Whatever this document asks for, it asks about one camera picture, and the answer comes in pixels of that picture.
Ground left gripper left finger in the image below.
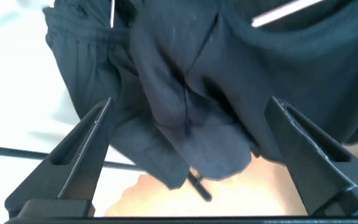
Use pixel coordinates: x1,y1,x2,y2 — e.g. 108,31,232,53
4,96,113,218

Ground black clothes rack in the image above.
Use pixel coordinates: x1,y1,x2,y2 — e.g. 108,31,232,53
0,144,213,202

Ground black shorts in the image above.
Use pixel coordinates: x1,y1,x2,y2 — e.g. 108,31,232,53
43,0,191,190

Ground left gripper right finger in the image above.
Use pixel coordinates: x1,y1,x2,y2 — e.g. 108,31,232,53
264,95,358,217

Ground heap of clothes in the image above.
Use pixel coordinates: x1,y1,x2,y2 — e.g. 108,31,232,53
129,0,358,181

